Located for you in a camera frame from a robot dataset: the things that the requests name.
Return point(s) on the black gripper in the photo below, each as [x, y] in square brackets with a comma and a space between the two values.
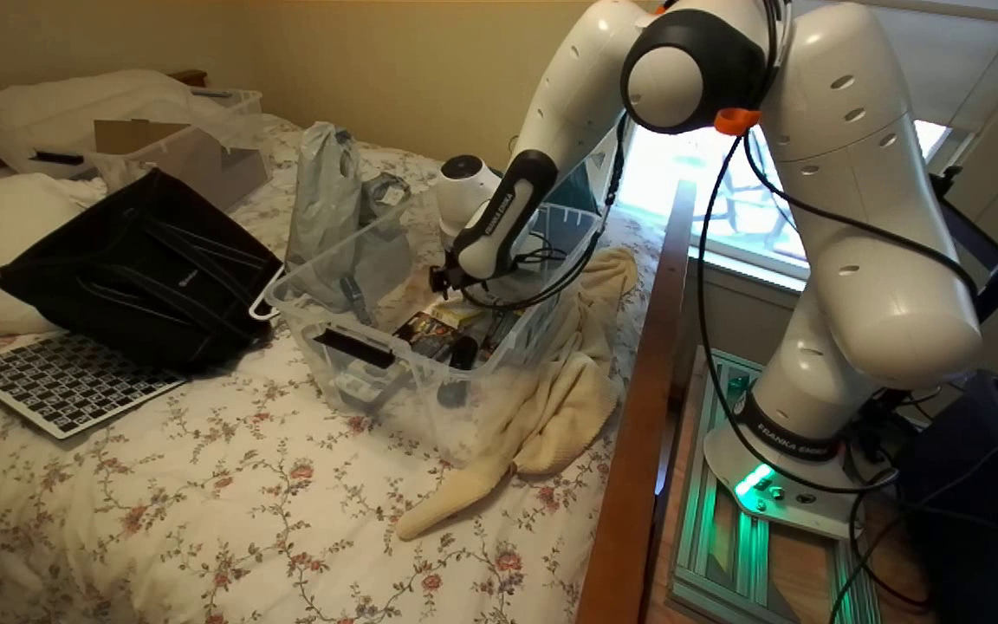
[462, 284]

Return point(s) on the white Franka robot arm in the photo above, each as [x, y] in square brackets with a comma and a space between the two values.
[866, 300]

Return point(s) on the black container latch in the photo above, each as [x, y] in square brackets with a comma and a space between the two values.
[356, 346]

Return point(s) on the clear plastic storage container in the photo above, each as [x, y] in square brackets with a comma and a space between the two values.
[312, 289]

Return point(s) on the grey crumpled plastic bag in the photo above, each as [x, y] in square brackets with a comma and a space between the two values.
[381, 203]

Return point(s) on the clear plastic bag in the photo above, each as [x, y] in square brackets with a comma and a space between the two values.
[322, 185]

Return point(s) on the beige towel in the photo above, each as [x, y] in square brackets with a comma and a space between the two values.
[546, 427]

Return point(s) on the white hanger hook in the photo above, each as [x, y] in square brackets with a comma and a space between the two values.
[256, 310]

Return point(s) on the bright window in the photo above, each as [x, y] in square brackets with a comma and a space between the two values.
[659, 173]

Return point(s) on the brown cardboard box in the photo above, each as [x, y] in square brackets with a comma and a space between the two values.
[198, 168]

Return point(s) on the brown wooden footboard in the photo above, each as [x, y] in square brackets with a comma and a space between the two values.
[637, 463]

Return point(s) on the dark fabric bag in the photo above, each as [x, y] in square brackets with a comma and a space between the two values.
[140, 277]

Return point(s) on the floral bedsheet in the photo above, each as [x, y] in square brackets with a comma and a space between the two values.
[234, 507]

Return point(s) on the green lit robot platform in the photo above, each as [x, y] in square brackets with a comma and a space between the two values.
[708, 540]

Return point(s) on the dark blue chair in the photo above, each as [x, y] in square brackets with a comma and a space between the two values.
[985, 520]

